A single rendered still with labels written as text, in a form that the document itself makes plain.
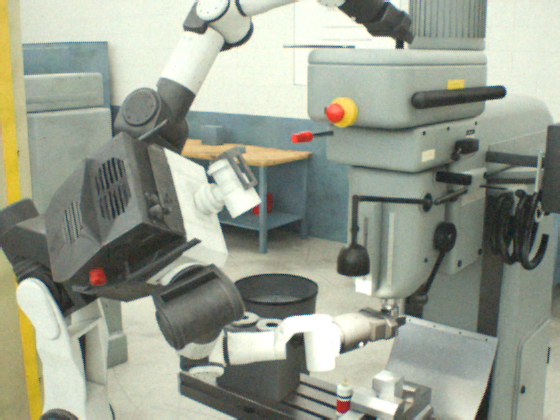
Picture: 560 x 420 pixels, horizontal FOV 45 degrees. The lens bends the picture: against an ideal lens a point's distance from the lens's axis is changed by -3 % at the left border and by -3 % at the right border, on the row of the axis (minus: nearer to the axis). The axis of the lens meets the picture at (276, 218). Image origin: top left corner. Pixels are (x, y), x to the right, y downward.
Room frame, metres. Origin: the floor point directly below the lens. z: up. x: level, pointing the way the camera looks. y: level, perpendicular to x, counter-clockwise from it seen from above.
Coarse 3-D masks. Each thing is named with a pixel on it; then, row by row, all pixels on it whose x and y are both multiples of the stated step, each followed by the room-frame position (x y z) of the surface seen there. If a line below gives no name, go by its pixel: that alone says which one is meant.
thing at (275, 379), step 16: (256, 320) 1.85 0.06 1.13; (272, 320) 1.85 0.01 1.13; (288, 352) 1.78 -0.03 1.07; (224, 368) 1.83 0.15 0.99; (240, 368) 1.80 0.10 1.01; (256, 368) 1.77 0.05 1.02; (272, 368) 1.75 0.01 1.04; (288, 368) 1.78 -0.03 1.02; (224, 384) 1.83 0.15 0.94; (240, 384) 1.80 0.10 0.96; (256, 384) 1.77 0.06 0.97; (272, 384) 1.74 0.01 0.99; (288, 384) 1.78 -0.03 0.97
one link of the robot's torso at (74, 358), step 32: (32, 288) 1.39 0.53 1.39; (32, 320) 1.40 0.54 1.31; (64, 320) 1.39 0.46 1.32; (96, 320) 1.50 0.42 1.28; (64, 352) 1.38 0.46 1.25; (96, 352) 1.49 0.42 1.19; (64, 384) 1.41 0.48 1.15; (96, 384) 1.49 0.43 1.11; (64, 416) 1.40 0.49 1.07; (96, 416) 1.44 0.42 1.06
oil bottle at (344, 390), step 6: (342, 384) 1.66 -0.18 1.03; (348, 384) 1.67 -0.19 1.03; (342, 390) 1.65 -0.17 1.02; (348, 390) 1.65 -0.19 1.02; (342, 396) 1.65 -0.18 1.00; (348, 396) 1.65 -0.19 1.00; (342, 402) 1.65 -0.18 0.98; (348, 402) 1.65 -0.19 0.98; (342, 408) 1.65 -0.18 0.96; (348, 408) 1.65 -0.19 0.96; (342, 414) 1.65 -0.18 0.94
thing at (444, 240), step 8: (440, 224) 1.57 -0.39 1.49; (448, 224) 1.56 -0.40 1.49; (440, 232) 1.55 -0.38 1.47; (448, 232) 1.55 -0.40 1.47; (440, 240) 1.55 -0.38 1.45; (448, 240) 1.56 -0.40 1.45; (440, 248) 1.56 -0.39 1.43; (448, 248) 1.56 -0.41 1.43; (440, 256) 1.53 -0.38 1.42; (432, 272) 1.51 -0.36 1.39; (432, 280) 1.50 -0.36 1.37; (424, 288) 1.49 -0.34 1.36; (416, 296) 1.47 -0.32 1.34; (424, 296) 1.46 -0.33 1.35; (424, 304) 1.46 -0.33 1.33
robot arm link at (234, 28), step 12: (240, 0) 1.55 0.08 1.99; (252, 0) 1.54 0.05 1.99; (264, 0) 1.53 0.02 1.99; (276, 0) 1.52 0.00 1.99; (228, 12) 1.53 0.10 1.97; (240, 12) 1.56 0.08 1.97; (252, 12) 1.55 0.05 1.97; (264, 12) 1.56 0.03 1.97; (216, 24) 1.54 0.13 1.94; (228, 24) 1.54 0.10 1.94; (240, 24) 1.57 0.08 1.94; (228, 36) 1.57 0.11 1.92; (240, 36) 1.58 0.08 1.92
